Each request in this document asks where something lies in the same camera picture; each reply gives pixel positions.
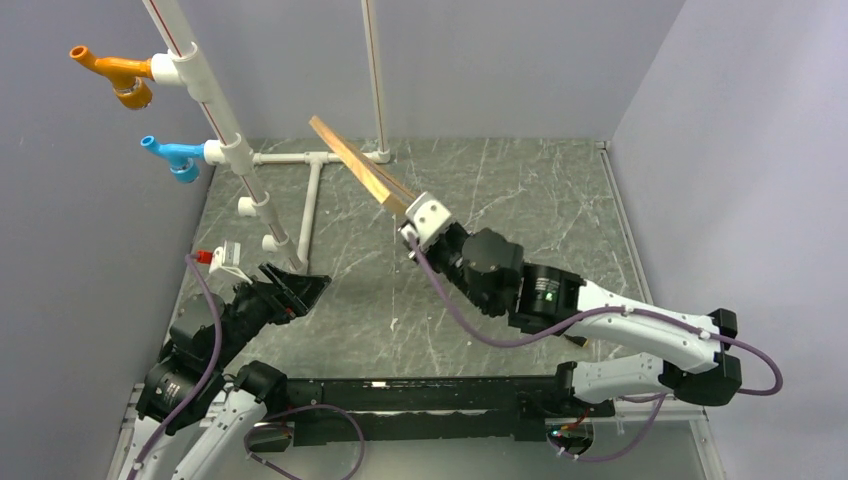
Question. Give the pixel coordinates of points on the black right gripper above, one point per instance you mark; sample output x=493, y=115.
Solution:
x=432, y=249

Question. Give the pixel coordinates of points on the wooden picture frame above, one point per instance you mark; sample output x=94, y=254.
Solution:
x=389, y=192

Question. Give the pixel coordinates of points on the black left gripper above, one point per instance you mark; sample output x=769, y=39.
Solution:
x=288, y=295

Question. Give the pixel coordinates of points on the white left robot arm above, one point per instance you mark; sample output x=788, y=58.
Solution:
x=199, y=378

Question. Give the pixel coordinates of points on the blue pipe fitting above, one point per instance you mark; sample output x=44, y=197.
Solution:
x=181, y=158

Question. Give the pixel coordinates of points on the black yellow screwdriver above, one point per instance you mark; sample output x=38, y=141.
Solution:
x=577, y=340

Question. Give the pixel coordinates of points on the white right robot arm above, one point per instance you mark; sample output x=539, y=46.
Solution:
x=674, y=353

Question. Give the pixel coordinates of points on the orange pipe fitting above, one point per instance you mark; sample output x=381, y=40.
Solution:
x=126, y=76

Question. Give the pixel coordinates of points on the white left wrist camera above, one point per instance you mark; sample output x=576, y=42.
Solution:
x=224, y=262

